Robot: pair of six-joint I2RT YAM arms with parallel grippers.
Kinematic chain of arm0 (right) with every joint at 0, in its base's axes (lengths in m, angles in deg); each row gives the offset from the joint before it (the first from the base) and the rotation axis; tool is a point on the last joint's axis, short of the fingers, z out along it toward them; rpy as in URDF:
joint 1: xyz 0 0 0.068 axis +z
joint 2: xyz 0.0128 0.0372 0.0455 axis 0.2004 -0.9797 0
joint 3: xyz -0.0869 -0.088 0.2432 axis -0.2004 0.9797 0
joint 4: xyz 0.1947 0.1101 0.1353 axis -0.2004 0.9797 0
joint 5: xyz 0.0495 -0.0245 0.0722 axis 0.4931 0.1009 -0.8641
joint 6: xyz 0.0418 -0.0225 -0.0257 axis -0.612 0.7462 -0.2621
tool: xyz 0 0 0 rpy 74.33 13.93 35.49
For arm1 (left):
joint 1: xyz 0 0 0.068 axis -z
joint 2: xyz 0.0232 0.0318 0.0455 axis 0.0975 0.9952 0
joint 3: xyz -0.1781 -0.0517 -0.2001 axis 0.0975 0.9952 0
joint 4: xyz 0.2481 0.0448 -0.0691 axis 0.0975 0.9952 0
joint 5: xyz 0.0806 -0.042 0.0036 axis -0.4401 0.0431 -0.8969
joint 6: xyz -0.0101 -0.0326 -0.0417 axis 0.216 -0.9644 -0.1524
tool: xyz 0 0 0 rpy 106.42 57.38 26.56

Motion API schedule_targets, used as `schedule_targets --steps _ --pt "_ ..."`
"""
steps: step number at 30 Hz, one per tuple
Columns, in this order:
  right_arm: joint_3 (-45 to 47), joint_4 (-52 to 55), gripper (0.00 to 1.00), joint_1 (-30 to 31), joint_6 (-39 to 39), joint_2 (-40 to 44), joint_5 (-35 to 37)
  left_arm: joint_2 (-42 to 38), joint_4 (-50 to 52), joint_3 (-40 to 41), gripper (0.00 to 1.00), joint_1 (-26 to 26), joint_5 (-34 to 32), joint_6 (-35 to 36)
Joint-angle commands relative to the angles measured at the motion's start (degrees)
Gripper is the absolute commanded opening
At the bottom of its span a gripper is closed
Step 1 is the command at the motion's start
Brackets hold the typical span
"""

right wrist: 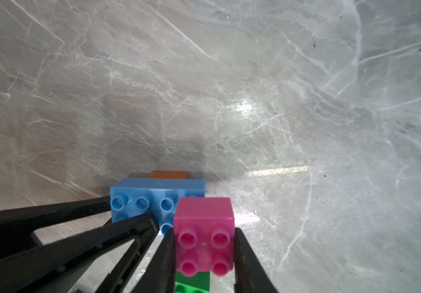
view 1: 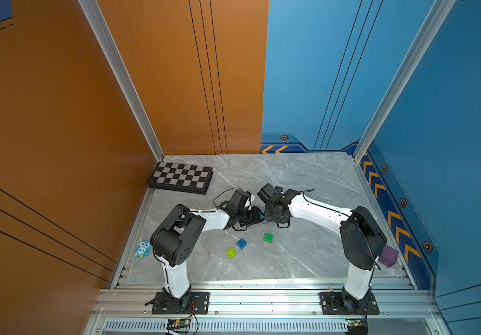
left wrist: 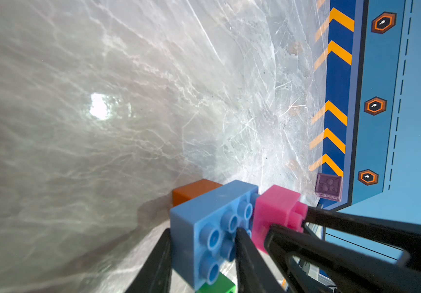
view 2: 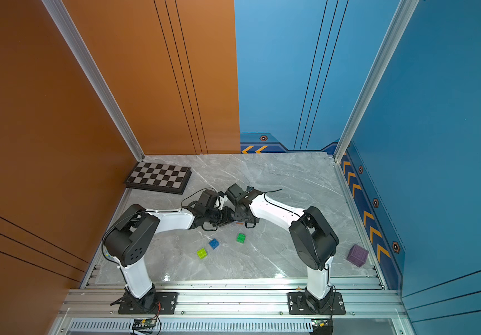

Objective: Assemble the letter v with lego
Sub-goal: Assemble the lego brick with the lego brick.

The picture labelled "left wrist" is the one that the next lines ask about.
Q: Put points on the green lego brick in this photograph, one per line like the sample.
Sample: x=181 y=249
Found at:
x=221 y=285

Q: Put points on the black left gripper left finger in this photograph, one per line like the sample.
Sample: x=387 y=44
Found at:
x=155 y=275

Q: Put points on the pink lego brick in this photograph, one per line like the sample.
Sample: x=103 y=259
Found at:
x=280 y=206

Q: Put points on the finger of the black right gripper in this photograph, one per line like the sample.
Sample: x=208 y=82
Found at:
x=400 y=235
x=352 y=272

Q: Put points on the orange lego brick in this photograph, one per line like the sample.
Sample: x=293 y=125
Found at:
x=193 y=190

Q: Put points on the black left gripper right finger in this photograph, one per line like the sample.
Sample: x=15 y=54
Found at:
x=253 y=275

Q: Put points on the purple cube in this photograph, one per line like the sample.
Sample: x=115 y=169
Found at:
x=329 y=187

